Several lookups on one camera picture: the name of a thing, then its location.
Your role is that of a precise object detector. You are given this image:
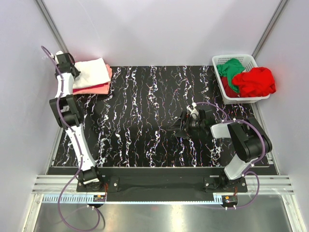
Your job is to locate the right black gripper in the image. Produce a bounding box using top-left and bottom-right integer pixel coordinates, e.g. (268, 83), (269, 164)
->
(168, 111), (205, 139)

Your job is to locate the white printed t-shirt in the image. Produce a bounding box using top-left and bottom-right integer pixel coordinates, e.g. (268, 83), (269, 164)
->
(73, 58), (111, 89)

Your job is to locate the red t-shirt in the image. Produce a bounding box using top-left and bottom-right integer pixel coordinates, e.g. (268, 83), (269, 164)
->
(220, 67), (276, 98)

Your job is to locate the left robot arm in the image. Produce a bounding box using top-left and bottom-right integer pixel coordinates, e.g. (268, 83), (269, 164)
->
(49, 51), (104, 191)

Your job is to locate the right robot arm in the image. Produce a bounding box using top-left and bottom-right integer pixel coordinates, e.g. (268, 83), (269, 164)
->
(168, 108), (272, 192)

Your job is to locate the folded magenta t-shirt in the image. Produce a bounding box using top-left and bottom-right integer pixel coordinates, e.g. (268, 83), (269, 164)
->
(73, 82), (111, 95)

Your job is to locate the folded salmon pink t-shirt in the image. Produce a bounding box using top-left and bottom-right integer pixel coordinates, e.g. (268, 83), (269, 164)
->
(73, 64), (112, 95)

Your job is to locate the black marble pattern mat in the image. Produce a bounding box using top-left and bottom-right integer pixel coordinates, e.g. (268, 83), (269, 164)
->
(53, 65), (271, 168)

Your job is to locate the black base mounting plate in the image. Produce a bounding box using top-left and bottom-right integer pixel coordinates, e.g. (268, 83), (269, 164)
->
(76, 166), (248, 203)

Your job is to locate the green t-shirt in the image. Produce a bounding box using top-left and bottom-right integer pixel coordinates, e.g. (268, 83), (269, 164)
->
(216, 58), (245, 94)

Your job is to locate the white plastic laundry basket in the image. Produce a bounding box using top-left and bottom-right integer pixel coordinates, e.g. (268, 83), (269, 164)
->
(212, 54), (270, 104)

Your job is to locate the aluminium rail frame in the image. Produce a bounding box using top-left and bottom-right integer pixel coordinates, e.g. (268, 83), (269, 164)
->
(32, 175), (294, 195)

